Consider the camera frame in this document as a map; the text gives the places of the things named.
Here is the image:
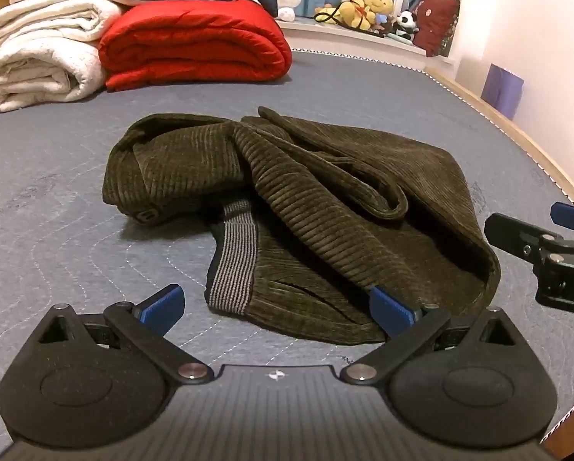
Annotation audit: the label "dark red cushion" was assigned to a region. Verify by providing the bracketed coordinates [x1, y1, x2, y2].
[412, 0, 461, 57]

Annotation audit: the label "panda plush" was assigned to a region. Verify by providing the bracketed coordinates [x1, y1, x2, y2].
[395, 11, 420, 41]

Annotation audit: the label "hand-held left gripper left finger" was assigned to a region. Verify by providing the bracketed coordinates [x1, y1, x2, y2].
[37, 284, 216, 386]

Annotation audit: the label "grey quilted mattress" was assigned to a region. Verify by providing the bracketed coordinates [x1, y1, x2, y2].
[0, 48, 574, 461]

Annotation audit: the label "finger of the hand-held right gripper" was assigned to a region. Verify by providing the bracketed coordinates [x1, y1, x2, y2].
[484, 211, 565, 264]
[550, 202, 574, 240]

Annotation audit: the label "black strap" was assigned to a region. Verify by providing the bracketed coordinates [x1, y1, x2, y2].
[313, 5, 342, 27]

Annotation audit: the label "olive corduroy pants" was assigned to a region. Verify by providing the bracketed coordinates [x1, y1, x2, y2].
[102, 106, 502, 347]

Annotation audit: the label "cream fleece blanket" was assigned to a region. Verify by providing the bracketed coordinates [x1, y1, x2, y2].
[0, 0, 124, 113]

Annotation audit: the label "yellow plush bear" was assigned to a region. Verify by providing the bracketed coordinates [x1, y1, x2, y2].
[314, 0, 396, 34]

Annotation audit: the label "red quilted blanket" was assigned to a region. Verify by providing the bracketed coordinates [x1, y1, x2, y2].
[98, 0, 294, 92]

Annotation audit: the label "purple bag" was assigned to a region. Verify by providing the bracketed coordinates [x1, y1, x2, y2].
[481, 63, 524, 121]

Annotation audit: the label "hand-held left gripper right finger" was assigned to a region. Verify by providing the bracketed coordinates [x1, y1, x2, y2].
[340, 287, 521, 386]

